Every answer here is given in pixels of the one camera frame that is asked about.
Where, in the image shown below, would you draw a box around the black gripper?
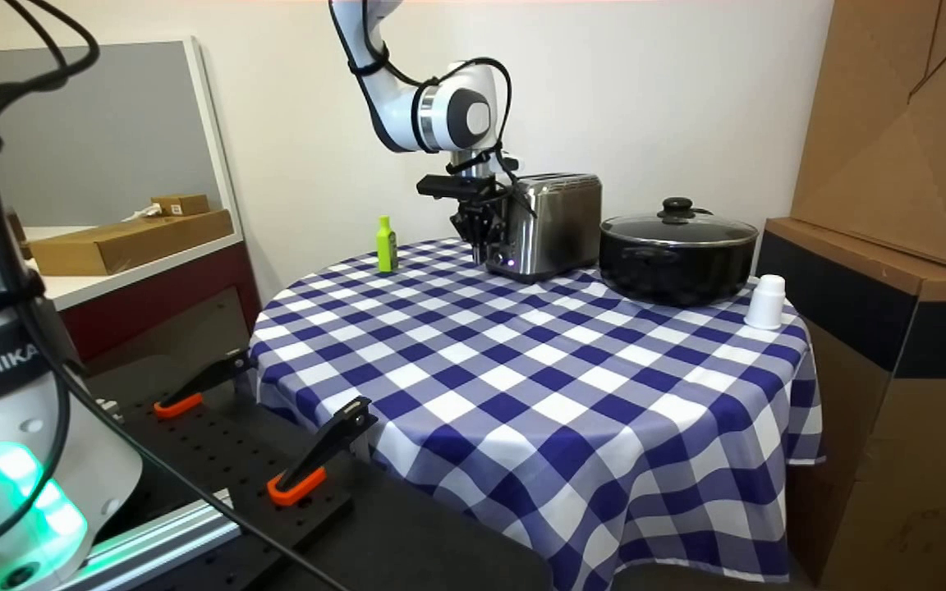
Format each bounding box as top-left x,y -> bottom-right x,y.
414,153 -> 523,267

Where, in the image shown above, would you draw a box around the white robot base green light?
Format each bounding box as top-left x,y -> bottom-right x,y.
0,19 -> 147,591

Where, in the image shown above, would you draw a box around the shiny chrome two-slot toaster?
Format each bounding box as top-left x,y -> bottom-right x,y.
480,169 -> 606,280

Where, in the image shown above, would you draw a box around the small green bottle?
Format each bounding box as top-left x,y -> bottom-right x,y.
373,212 -> 401,280

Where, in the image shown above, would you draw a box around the glass pot lid black knob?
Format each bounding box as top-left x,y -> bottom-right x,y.
598,193 -> 764,253

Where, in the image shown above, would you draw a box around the black cooking pot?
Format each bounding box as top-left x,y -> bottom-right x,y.
598,218 -> 764,307

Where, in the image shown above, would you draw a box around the blue white checkered tablecloth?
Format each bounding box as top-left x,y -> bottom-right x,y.
247,236 -> 827,591

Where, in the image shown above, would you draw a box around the black clamp orange tips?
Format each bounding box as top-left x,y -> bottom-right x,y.
262,393 -> 380,511
147,348 -> 260,424

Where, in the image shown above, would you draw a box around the white plastic cup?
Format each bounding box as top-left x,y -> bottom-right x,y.
742,271 -> 793,336

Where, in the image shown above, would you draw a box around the black perforated breadboard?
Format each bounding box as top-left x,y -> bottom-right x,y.
76,343 -> 557,591

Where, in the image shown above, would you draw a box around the white top red desk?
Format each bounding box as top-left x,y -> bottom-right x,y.
25,224 -> 268,370

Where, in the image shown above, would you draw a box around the flat cardboard box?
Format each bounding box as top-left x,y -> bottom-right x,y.
27,203 -> 240,280

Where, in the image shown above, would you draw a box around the grey partition panel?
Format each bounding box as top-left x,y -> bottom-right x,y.
0,35 -> 242,236

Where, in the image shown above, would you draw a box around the large plain cardboard box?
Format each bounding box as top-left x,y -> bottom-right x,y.
789,0 -> 946,276

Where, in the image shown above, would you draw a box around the cardboard box with black band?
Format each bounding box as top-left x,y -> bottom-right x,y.
754,212 -> 946,591

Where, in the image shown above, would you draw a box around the aluminium rail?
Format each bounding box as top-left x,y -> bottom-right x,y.
52,492 -> 249,591

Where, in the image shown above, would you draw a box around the black cable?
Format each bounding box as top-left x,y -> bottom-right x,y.
0,0 -> 352,591

